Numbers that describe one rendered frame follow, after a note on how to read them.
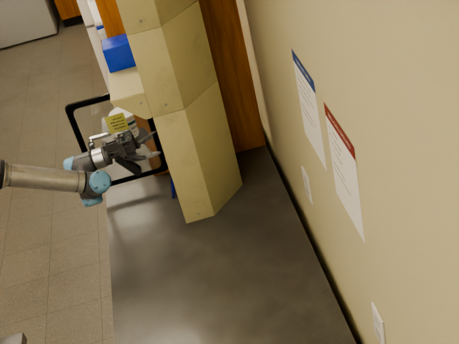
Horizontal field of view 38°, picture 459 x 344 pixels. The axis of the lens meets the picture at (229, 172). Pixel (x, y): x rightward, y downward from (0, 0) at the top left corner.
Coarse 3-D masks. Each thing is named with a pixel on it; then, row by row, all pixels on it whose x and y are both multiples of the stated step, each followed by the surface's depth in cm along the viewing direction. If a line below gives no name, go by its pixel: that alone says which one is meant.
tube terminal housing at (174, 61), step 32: (160, 32) 206; (192, 32) 217; (160, 64) 212; (192, 64) 221; (160, 96) 218; (192, 96) 224; (160, 128) 224; (192, 128) 227; (224, 128) 243; (192, 160) 234; (224, 160) 247; (192, 192) 241; (224, 192) 251
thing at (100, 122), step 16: (96, 96) 248; (80, 112) 249; (96, 112) 250; (112, 112) 252; (128, 112) 253; (80, 128) 253; (96, 128) 254; (112, 128) 256; (128, 128) 257; (96, 144) 258; (144, 160) 266; (160, 160) 267; (112, 176) 267
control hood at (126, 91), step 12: (108, 72) 234; (120, 72) 232; (132, 72) 230; (120, 84) 224; (132, 84) 222; (120, 96) 217; (132, 96) 216; (144, 96) 217; (120, 108) 218; (132, 108) 218; (144, 108) 219
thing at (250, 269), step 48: (144, 192) 270; (240, 192) 257; (144, 240) 245; (192, 240) 240; (240, 240) 235; (288, 240) 229; (144, 288) 225; (192, 288) 220; (240, 288) 216; (288, 288) 211; (144, 336) 207; (192, 336) 203; (240, 336) 199; (288, 336) 196; (336, 336) 192
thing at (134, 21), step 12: (120, 0) 198; (132, 0) 199; (144, 0) 199; (156, 0) 201; (168, 0) 205; (180, 0) 210; (192, 0) 214; (120, 12) 200; (132, 12) 201; (144, 12) 201; (156, 12) 202; (168, 12) 206; (132, 24) 203; (144, 24) 203; (156, 24) 204
